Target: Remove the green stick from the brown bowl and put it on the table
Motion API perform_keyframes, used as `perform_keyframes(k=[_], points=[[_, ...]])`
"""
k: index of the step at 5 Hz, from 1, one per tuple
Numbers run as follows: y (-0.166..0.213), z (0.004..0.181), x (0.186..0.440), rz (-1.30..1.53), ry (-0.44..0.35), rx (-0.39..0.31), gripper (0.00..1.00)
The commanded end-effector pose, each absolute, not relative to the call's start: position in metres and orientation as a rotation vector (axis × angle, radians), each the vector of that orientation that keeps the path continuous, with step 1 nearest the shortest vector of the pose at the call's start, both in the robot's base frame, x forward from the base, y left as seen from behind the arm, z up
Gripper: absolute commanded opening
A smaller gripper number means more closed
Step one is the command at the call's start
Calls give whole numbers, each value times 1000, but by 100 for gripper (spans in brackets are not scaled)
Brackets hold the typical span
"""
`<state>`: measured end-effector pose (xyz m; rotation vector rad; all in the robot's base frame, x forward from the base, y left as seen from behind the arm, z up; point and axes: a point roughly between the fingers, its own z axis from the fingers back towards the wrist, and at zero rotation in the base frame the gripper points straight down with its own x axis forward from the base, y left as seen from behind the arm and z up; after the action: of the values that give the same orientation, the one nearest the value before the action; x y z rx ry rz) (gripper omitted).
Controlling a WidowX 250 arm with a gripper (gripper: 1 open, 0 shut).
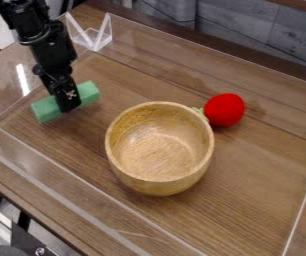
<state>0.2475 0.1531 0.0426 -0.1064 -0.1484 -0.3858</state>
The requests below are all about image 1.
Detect light wooden bowl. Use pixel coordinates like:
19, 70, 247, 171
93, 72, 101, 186
105, 101, 214, 196

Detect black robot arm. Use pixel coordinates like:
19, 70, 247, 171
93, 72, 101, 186
0, 0, 81, 112

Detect black metal clamp bracket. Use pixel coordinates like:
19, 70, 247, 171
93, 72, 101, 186
10, 223, 58, 256

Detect red plush strawberry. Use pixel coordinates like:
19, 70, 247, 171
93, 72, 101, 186
193, 93, 245, 127

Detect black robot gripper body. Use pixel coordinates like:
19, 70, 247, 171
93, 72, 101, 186
29, 21, 77, 77

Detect clear acrylic tray walls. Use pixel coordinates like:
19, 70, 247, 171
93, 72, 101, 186
0, 7, 306, 256

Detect green rectangular block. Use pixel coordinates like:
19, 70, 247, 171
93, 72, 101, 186
30, 81, 100, 123

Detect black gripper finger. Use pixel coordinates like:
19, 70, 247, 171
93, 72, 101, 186
45, 73, 81, 113

